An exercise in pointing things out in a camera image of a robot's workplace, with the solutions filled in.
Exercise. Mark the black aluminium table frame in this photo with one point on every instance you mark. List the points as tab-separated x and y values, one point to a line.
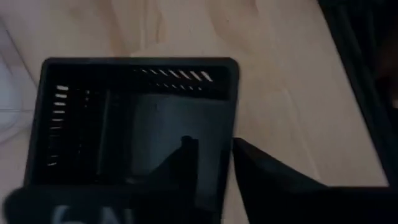
367	93

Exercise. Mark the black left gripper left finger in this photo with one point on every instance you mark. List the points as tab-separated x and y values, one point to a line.
174	174

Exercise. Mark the black mesh basket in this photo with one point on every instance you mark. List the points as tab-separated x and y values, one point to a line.
93	140

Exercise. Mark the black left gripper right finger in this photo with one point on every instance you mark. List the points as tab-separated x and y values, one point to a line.
273	193

